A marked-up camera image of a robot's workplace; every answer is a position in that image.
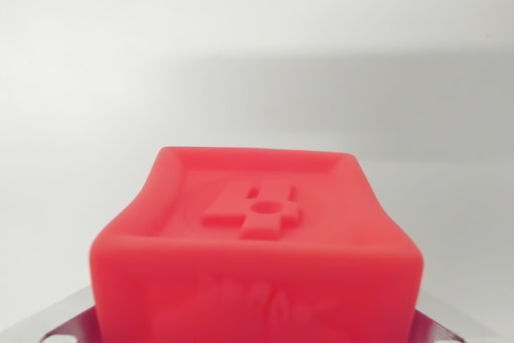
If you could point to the gripper right finger with black rubber pad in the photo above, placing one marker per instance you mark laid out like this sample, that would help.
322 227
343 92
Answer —
437 325

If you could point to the gripper left finger with black rubber pad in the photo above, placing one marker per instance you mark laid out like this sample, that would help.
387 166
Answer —
66 319

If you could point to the red embossed number cube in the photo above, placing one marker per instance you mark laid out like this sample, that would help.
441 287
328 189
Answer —
257 254

